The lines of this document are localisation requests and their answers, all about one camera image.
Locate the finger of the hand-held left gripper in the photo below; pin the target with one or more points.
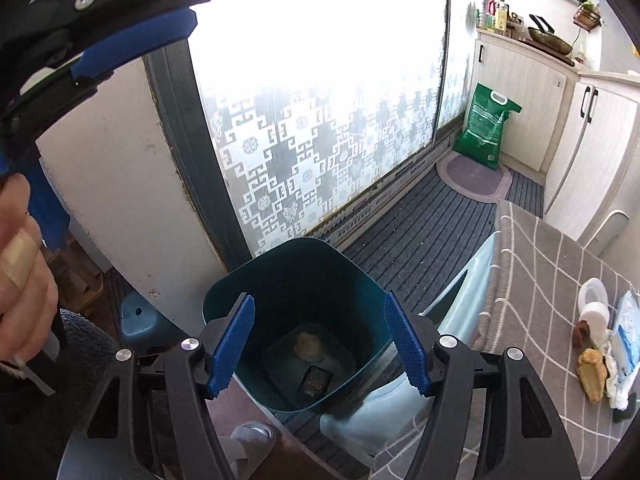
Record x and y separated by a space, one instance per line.
145 37
47 200

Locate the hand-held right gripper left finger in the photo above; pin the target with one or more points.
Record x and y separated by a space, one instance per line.
231 345

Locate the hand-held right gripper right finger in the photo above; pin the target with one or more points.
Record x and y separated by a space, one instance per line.
406 345

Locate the tan paper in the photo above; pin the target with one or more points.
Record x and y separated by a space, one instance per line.
309 346

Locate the small black box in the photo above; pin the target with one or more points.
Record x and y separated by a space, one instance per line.
315 381

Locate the teal plastic bin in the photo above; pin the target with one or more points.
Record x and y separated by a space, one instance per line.
310 285

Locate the tan peel piece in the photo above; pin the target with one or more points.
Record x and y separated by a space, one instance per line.
592 370

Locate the white round lid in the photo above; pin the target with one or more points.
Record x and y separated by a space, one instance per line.
592 292

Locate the white tissue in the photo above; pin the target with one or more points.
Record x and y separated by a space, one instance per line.
616 382

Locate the blue white tissue pack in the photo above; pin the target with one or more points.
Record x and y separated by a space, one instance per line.
627 335

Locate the person's left hand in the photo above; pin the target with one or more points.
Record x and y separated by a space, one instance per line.
22 280

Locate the pale green plastic chair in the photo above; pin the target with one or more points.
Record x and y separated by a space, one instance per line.
452 300

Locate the blue plastic stool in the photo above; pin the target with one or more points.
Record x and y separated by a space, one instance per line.
145 317

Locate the dark fuzzy clothing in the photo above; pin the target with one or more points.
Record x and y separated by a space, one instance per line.
50 425

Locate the grey striped floor mat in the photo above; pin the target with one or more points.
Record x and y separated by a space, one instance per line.
425 225

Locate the grey checkered tablecloth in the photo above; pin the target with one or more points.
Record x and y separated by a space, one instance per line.
530 280

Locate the dark brown peel piece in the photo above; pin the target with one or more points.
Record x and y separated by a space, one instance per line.
581 334

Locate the oval purple door mat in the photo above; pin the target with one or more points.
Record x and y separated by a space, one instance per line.
475 180

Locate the white paper roll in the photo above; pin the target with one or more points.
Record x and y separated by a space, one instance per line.
596 317

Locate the patterned glass sliding door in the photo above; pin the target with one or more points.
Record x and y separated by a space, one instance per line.
320 125

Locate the white plastic chair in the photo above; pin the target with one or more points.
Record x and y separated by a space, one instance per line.
607 232

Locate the green rice bag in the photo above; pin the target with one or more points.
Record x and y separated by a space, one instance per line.
485 125

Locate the wooden cutting board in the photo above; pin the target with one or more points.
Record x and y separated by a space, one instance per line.
562 56

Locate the black wok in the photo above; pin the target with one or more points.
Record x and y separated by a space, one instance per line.
550 40

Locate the cooking oil bottle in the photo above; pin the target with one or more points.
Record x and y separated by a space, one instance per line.
502 15

